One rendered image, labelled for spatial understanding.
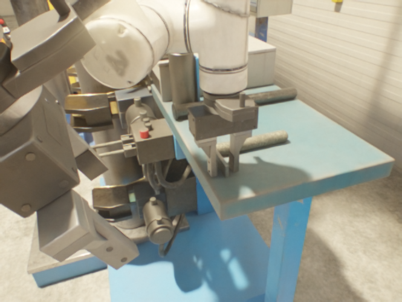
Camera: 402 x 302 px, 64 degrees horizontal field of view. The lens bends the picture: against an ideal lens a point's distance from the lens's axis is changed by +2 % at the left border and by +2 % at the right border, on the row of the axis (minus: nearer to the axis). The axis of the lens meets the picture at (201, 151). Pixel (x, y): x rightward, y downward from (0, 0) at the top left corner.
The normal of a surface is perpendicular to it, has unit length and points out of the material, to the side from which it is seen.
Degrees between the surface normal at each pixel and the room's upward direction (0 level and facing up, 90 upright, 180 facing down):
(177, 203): 90
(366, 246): 0
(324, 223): 0
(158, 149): 90
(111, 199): 0
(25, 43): 25
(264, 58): 90
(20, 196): 97
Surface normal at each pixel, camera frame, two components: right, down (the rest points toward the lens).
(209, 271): -0.04, -0.85
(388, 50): -0.95, 0.20
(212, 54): -0.44, 0.51
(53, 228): -0.36, -0.62
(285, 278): 0.32, 0.49
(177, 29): -0.12, 0.47
